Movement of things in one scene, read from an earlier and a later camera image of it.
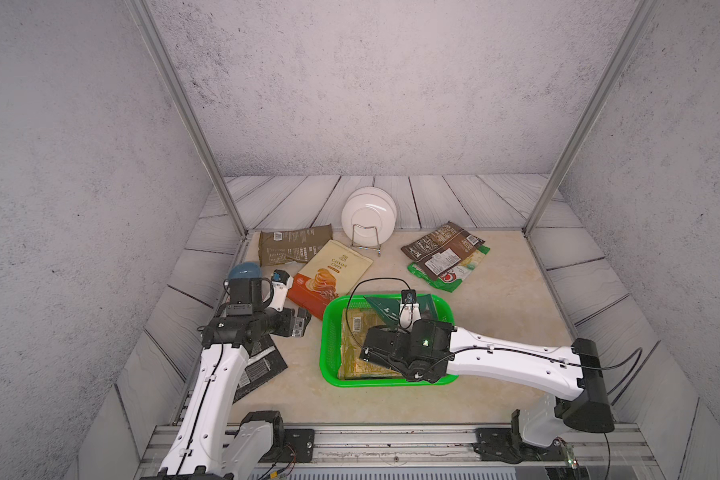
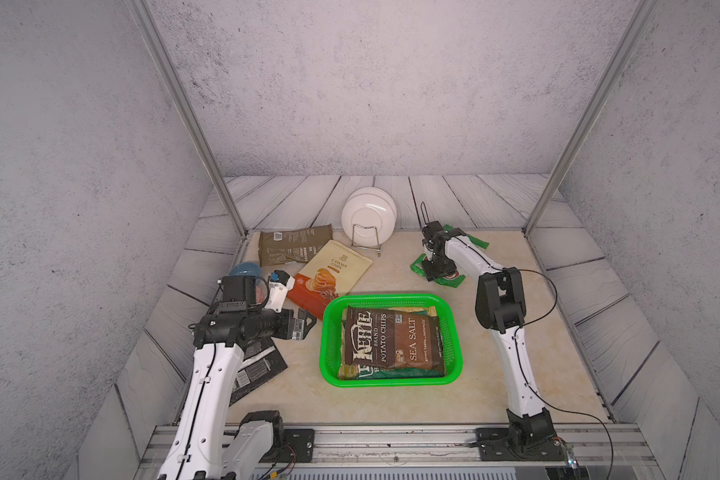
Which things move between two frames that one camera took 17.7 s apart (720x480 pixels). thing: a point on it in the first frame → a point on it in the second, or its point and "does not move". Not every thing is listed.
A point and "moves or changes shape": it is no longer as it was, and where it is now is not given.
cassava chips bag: [329, 272] does not move
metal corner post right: [639, 14] does not move
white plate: [369, 216] does not move
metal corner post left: [157, 45] does not move
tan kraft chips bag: [354, 324] → [431, 310]
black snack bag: [265, 361] does not move
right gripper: [394, 332] → [430, 273]
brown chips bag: [441, 250] moves or changes shape
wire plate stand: [378, 250] does not move
